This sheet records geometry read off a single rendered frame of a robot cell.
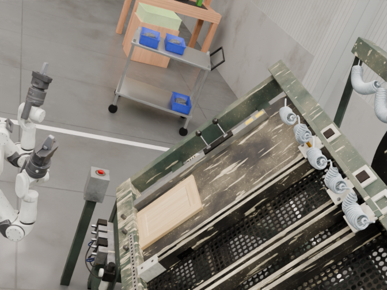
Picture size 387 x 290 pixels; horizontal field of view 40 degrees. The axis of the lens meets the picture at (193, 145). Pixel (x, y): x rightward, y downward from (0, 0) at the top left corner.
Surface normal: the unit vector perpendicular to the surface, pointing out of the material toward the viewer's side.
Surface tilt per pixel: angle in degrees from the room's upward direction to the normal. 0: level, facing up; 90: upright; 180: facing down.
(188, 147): 90
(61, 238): 0
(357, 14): 90
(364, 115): 90
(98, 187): 90
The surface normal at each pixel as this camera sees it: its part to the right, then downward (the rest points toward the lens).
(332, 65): 0.25, 0.52
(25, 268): 0.34, -0.84
